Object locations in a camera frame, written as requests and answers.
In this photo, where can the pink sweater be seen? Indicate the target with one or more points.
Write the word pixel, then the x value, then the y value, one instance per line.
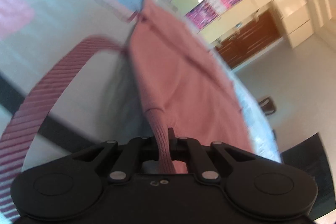
pixel 178 69

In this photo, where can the wooden chair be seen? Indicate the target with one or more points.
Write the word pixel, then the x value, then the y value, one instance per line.
pixel 267 105

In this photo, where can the brown wooden drawer unit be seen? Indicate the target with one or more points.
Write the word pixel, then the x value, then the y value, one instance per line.
pixel 246 37

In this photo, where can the pink sweater garment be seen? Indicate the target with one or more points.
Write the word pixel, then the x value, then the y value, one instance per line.
pixel 52 16

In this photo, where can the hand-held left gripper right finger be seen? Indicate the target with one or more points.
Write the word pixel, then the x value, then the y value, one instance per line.
pixel 198 158

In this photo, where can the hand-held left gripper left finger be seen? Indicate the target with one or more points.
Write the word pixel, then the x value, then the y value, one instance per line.
pixel 126 158

